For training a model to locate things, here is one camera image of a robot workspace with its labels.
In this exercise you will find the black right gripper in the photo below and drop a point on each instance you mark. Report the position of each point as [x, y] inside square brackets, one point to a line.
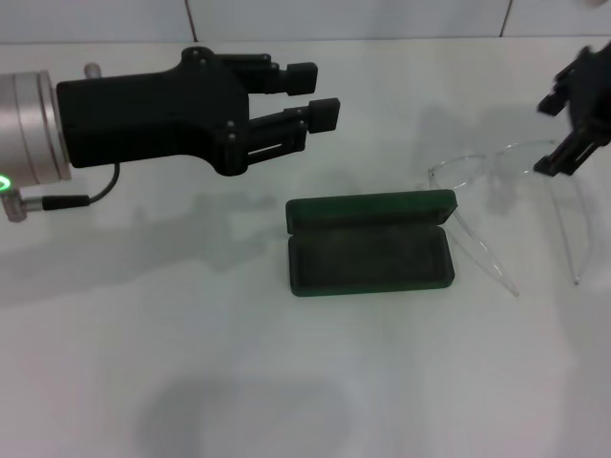
[594, 90]

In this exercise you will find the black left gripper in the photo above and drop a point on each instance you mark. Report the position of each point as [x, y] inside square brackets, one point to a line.
[143, 119]

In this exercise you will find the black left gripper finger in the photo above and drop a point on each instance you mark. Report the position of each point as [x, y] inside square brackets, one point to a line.
[303, 78]
[324, 114]

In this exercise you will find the clear plastic glasses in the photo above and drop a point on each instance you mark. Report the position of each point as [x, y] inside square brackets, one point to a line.
[463, 167]

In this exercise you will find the green glasses case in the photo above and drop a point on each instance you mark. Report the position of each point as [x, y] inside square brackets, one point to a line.
[367, 257]

